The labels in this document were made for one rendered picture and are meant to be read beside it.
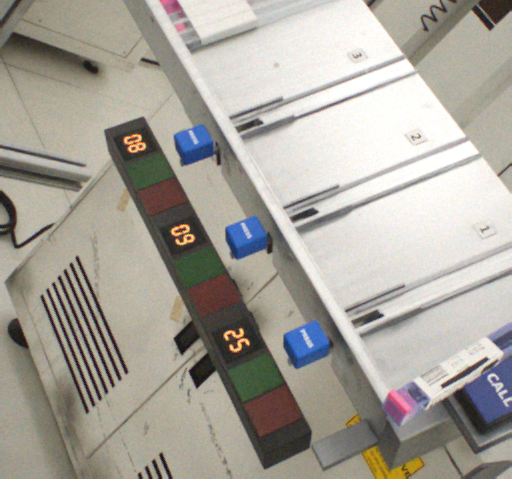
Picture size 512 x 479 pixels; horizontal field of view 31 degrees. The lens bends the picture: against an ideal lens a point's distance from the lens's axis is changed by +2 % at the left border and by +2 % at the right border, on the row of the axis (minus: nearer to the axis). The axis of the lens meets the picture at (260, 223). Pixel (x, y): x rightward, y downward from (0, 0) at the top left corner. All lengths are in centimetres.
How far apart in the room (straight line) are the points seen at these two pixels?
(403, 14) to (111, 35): 119
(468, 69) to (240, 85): 217
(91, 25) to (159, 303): 112
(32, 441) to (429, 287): 88
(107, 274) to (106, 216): 9
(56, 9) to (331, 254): 155
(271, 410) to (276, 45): 37
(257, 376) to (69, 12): 162
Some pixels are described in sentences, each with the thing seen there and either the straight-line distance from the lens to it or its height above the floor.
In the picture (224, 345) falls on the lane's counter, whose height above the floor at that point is 65.
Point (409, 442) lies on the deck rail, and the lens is 71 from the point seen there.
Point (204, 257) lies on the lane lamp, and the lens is 78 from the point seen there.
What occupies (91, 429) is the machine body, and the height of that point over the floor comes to 12.
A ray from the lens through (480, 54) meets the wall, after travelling 301.
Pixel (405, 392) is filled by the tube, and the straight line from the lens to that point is 51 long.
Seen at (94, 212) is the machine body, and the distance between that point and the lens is 144.
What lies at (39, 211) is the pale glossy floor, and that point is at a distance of 189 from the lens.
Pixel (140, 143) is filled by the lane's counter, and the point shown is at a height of 66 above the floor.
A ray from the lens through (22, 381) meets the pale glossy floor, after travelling 157.
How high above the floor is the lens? 104
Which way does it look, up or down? 25 degrees down
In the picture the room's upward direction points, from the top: 45 degrees clockwise
